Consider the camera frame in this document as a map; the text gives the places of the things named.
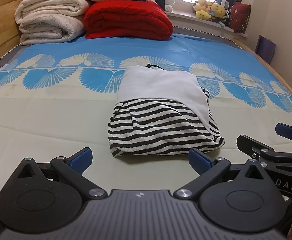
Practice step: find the yellow plush toy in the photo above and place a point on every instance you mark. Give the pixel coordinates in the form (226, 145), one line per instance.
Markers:
(203, 11)

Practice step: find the dark red cushion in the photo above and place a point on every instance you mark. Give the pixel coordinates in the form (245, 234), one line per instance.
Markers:
(241, 17)

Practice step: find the stone windowsill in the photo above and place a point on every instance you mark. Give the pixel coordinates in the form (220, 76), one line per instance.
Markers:
(186, 17)

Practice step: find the grey-edged mattress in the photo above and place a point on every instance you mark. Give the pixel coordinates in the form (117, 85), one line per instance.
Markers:
(8, 55)

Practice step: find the wooden bed rail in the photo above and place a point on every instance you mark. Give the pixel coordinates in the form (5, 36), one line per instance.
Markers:
(283, 72)

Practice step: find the cream folded quilt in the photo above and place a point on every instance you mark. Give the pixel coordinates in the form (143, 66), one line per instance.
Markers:
(50, 20)

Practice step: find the red folded quilt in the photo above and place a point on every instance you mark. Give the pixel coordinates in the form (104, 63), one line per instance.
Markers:
(126, 20)

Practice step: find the yellow plush bear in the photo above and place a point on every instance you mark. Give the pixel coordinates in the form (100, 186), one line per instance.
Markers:
(219, 10)

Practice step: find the wooden headboard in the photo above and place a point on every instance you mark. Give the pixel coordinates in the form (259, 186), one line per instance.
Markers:
(0, 35)

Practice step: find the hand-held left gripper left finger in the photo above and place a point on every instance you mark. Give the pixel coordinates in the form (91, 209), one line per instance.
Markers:
(82, 160)

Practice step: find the small white plush toy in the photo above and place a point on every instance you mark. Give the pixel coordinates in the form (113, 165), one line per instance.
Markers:
(169, 2)

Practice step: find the striped hooded top white vest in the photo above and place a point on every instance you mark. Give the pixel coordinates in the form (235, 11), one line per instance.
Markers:
(161, 120)

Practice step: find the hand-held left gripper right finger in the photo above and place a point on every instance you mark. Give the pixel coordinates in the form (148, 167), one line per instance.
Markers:
(201, 161)

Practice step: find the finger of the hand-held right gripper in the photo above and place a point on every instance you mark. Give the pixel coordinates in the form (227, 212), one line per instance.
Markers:
(289, 132)
(251, 145)

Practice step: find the purple folder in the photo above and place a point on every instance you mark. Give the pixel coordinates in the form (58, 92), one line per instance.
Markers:
(266, 50)

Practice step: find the striped plush toy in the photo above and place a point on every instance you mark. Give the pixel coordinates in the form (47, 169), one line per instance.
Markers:
(226, 17)

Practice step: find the blue and cream bed sheet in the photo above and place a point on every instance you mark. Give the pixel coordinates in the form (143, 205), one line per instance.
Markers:
(48, 120)

